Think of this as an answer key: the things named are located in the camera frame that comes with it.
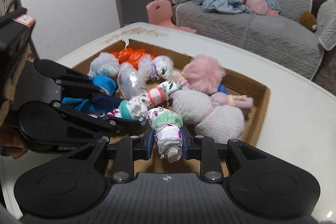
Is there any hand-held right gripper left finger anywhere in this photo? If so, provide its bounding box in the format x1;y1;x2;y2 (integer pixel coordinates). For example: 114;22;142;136
52;126;155;183

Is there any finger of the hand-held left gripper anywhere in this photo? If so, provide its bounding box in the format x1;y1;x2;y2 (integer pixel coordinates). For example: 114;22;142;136
52;65;118;100
52;96;143;142

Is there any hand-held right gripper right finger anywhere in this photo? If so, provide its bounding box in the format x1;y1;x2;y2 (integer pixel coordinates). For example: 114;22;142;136
180;126;286;183

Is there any white bundle mint green band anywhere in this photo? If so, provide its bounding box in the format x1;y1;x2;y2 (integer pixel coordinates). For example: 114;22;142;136
146;107;183;164

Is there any white plastic bag bundle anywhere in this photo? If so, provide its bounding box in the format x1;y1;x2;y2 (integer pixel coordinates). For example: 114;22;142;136
88;52;121;79

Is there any white fuzzy sock bundle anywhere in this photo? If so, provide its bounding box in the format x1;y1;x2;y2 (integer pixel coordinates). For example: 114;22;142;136
171;89;245;144

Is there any white bundle with teal band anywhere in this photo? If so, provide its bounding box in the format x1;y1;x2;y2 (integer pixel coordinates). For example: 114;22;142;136
106;97;149;126

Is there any clear silver plastic bundle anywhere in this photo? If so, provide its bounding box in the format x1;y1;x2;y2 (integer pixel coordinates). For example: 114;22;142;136
117;63;146;100

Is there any orange plastic bag bundle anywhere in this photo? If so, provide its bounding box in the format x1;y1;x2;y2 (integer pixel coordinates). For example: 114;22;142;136
111;48;155;69

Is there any pink pompom with blue knit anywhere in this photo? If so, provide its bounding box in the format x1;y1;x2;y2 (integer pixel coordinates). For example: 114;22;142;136
173;54;227;95

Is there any white bundle with purple band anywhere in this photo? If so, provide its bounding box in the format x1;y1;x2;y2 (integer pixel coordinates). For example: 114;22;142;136
138;55;175;82

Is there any shallow cardboard box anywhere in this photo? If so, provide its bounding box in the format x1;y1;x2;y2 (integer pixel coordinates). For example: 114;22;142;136
71;39;271;177

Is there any person's left hand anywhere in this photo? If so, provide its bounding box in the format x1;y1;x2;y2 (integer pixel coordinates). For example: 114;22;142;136
0;126;28;160

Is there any pink plastic chair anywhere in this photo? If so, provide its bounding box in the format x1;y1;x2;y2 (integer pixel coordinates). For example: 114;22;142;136
146;0;197;34

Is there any grey sofa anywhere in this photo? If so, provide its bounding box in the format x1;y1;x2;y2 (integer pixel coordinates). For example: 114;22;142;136
152;0;336;81

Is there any pink cloth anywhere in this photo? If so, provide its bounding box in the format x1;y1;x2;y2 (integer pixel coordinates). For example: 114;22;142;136
244;0;279;17

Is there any brown plush toy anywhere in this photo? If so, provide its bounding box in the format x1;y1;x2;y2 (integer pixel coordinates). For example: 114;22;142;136
298;11;318;31

